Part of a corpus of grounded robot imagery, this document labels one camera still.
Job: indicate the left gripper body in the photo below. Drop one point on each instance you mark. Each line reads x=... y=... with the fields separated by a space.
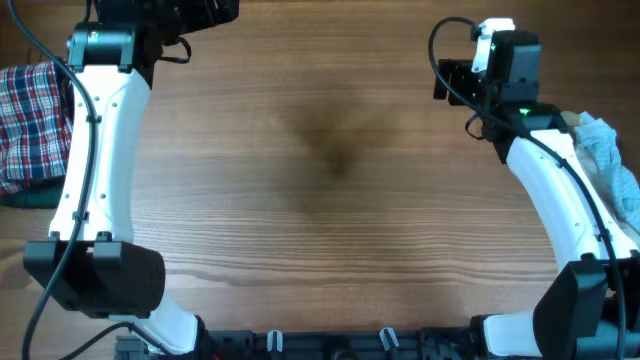
x=179 y=17

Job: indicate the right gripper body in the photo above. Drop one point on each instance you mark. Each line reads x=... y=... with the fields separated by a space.
x=471 y=85

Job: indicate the red blue plaid garment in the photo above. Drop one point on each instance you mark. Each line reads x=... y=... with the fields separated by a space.
x=36 y=126

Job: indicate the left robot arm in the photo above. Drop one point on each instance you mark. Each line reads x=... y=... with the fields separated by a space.
x=89 y=262

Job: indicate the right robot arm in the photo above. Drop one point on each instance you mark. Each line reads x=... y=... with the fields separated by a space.
x=591 y=309

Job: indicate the beige garment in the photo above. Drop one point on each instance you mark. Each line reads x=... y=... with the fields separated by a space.
x=571 y=119

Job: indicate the green folded garment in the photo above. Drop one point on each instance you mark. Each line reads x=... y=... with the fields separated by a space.
x=44 y=195

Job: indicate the light blue striped garment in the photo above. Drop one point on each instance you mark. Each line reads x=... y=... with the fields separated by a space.
x=598 y=153

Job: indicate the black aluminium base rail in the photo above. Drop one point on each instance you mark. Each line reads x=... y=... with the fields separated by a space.
x=387 y=343

